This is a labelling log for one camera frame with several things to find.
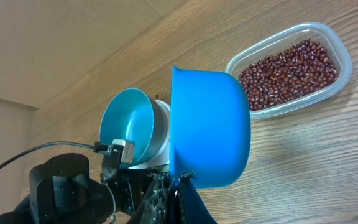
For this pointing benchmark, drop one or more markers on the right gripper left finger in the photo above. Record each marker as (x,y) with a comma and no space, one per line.
(154,205)

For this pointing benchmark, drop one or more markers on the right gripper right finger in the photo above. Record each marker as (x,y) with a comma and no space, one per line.
(191,207)

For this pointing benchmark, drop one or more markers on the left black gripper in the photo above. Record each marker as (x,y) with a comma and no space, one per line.
(125,189)

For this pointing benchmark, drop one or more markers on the blue plastic measuring scoop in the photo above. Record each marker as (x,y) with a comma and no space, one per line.
(209,127)

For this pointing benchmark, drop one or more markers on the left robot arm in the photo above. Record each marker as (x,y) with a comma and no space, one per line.
(62,191)

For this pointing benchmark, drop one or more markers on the white digital kitchen scale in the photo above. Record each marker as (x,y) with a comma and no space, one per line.
(162,157)

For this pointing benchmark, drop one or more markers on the teal metal bowl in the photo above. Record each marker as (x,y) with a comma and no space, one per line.
(133,115)

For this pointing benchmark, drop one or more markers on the red adzuki beans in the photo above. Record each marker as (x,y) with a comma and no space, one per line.
(302,69)

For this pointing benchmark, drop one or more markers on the clear plastic food container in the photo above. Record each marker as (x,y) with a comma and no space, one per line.
(282,40)

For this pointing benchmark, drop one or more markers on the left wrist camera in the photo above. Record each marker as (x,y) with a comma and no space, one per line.
(126,149)

